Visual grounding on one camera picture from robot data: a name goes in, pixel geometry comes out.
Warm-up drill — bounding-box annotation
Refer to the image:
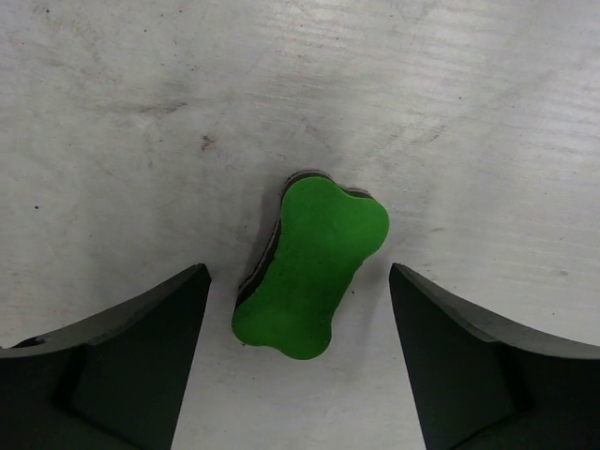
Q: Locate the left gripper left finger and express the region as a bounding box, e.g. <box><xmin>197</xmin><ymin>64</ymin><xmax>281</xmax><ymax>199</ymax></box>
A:
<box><xmin>1</xmin><ymin>264</ymin><xmax>211</xmax><ymax>449</ymax></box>

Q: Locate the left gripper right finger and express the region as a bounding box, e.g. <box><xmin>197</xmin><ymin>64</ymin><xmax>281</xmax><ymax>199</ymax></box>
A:
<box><xmin>389</xmin><ymin>263</ymin><xmax>599</xmax><ymax>449</ymax></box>

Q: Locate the green bone-shaped eraser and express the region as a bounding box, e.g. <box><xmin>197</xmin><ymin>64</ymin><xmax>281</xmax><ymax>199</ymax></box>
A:
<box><xmin>231</xmin><ymin>170</ymin><xmax>390</xmax><ymax>360</ymax></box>

